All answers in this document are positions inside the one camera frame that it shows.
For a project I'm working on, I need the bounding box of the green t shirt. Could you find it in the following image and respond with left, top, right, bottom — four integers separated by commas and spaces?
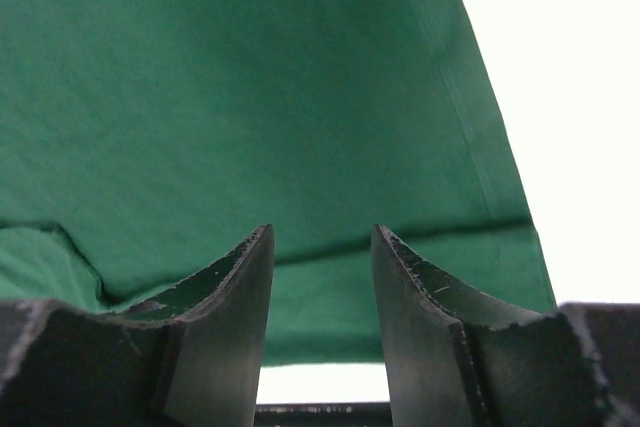
1, 0, 555, 365

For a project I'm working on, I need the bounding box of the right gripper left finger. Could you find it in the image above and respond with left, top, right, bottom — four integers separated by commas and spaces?
1, 225, 274, 426

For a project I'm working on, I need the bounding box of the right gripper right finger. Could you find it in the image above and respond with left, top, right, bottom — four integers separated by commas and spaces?
371, 226, 639, 426

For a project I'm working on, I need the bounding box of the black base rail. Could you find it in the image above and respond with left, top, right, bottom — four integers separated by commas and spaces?
254, 402, 393, 427

